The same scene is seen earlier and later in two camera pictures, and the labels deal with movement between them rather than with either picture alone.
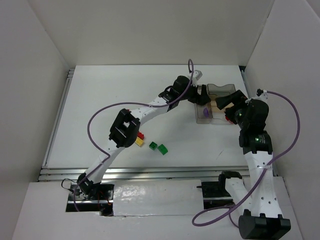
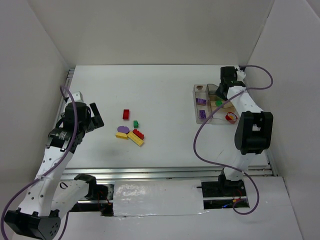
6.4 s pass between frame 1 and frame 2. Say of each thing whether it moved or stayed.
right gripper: moved
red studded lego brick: stayed
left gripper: moved
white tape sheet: stayed
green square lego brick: moved
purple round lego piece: moved
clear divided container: stayed
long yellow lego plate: stayed
